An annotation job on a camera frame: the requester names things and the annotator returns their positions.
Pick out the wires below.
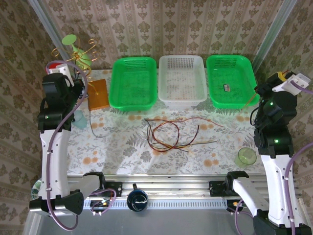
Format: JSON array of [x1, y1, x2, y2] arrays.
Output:
[[241, 92, 260, 111]]

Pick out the white slotted cable duct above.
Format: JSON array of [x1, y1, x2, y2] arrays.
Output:
[[82, 196, 229, 211]]

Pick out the frosted blue cup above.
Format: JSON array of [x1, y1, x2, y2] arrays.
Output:
[[72, 110, 88, 130]]

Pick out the gold wire stand wooden base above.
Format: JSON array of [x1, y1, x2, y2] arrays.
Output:
[[51, 38, 110, 111]]

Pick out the aluminium side rail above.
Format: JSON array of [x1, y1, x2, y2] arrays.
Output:
[[23, 215, 42, 235]]

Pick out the red wine glass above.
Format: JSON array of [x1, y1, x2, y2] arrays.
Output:
[[45, 61, 65, 74]]

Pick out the dark brown cable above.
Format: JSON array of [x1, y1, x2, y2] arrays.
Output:
[[171, 140, 219, 153]]

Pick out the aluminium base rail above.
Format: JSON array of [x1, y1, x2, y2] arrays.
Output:
[[67, 173, 303, 198]]

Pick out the translucent green cup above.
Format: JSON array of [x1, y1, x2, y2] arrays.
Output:
[[234, 147, 257, 169]]

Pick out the small black electronics board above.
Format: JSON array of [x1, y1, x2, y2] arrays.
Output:
[[226, 199, 245, 216], [89, 198, 112, 217]]

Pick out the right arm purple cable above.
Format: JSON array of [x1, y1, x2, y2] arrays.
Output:
[[234, 82, 313, 235]]

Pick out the yellow cable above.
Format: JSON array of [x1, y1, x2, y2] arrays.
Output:
[[151, 117, 188, 149], [149, 141, 212, 154]]

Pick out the green wine glass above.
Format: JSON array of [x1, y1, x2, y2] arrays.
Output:
[[61, 34, 92, 72]]

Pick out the leaf patterned plate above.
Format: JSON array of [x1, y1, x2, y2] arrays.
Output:
[[31, 180, 43, 199]]

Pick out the floral tablecloth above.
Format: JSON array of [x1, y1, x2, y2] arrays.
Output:
[[67, 69, 264, 175]]

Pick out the aluminium frame post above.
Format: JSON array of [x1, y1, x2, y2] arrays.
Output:
[[251, 0, 298, 71], [27, 0, 83, 79]]

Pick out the dark blue mug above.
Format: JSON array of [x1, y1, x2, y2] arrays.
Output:
[[126, 183, 149, 212]]

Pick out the green plastic basket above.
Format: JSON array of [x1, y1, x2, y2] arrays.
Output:
[[206, 54, 260, 109], [109, 56, 157, 112]]

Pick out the red cable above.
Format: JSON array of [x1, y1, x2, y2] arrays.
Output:
[[153, 121, 180, 150], [156, 124, 200, 150], [152, 117, 224, 150]]

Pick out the white plastic basket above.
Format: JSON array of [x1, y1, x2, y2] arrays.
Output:
[[158, 55, 208, 107]]

